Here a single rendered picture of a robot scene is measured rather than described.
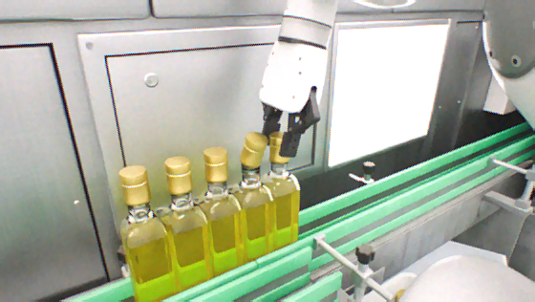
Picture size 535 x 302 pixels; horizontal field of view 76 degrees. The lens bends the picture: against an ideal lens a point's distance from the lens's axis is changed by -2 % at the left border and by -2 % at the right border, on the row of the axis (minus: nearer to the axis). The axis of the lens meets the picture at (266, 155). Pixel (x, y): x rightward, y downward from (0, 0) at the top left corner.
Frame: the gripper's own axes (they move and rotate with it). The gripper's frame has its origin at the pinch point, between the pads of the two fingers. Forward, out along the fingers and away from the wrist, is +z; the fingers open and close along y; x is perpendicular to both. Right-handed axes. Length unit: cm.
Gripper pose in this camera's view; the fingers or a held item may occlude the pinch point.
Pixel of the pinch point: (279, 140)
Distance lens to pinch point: 55.9
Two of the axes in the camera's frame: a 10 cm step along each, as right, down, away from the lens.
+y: 5.5, 3.4, -7.7
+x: 8.1, 0.2, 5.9
